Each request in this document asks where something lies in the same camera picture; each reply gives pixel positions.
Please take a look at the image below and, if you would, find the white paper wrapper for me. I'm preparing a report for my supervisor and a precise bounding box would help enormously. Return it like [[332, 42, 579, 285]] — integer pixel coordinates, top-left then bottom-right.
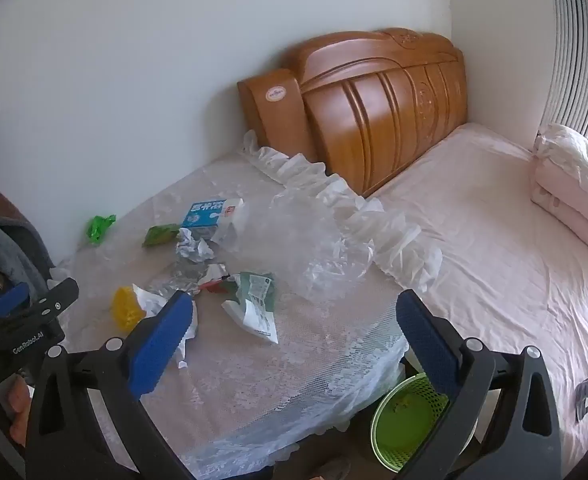
[[134, 285, 198, 370]]

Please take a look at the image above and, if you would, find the bright green wrapper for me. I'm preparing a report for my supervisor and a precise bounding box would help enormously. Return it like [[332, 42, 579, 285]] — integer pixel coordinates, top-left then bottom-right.
[[86, 214, 116, 245]]

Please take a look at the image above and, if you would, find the red small wrapper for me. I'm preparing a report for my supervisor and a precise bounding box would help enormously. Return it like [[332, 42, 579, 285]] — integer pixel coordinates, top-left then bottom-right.
[[198, 263, 238, 294]]

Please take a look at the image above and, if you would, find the white paper ball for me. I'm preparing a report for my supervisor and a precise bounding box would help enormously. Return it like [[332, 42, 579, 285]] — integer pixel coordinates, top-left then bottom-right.
[[176, 228, 215, 263]]

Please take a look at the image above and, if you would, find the pink bed sheet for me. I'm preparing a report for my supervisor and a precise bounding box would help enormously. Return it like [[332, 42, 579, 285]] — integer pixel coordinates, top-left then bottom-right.
[[379, 124, 588, 472]]

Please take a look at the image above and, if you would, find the silver foil wrapper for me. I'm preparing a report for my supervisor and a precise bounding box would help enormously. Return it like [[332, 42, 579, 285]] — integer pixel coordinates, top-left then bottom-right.
[[143, 262, 207, 299]]

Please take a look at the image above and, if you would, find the wooden bed headboard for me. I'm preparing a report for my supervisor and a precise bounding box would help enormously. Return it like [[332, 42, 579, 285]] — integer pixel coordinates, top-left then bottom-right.
[[238, 28, 468, 196]]

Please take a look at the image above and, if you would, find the grey cloth on furniture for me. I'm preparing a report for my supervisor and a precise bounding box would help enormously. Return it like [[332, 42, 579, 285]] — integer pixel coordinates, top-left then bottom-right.
[[0, 216, 53, 298]]

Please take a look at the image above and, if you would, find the blue white milk carton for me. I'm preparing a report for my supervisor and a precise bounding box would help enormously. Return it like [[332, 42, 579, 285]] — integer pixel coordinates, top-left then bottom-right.
[[181, 198, 244, 230]]

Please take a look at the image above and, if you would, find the green plastic waste basket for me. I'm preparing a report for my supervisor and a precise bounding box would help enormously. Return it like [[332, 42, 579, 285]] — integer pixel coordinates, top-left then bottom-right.
[[370, 373, 448, 474]]

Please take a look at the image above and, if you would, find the yellow wrapper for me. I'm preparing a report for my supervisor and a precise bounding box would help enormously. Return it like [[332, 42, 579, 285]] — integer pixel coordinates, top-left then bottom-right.
[[111, 286, 145, 334]]

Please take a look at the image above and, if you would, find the dark green snack wrapper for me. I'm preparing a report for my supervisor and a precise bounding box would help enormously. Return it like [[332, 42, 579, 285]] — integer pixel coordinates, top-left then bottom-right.
[[142, 223, 180, 247]]

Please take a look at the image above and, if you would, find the person's left hand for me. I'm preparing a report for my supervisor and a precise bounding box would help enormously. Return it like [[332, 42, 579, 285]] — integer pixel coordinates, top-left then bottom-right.
[[6, 375, 32, 446]]

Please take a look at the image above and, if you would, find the clear plastic bag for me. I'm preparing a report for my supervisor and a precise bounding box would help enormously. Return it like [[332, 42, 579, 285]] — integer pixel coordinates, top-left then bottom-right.
[[216, 190, 374, 304]]

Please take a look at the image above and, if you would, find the white lace table cover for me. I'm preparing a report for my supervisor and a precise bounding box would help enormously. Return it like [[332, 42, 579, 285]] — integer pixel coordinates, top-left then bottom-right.
[[52, 133, 443, 479]]

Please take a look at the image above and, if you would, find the folded pink white quilt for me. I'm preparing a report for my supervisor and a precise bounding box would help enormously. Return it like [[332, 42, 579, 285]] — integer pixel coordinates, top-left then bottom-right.
[[530, 124, 588, 246]]

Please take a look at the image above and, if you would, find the small grey black clip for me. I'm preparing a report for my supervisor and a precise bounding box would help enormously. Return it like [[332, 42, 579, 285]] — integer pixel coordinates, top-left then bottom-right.
[[575, 378, 588, 422]]

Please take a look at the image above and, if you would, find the green white snack bag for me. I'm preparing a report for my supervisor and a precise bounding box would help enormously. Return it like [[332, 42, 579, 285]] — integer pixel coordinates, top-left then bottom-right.
[[221, 272, 279, 344]]

